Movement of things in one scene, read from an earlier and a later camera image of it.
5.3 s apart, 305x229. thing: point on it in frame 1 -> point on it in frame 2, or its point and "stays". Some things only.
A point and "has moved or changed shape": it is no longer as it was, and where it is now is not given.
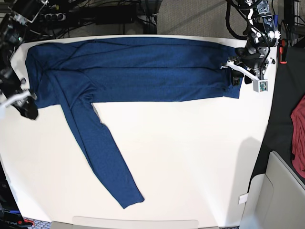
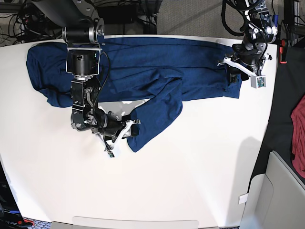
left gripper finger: x=27 y=108 -> x=135 y=130
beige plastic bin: x=275 y=200 stays
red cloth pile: x=298 y=122 stays
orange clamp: x=282 y=59 stays
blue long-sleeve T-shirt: x=81 y=72 has moved or changed shape
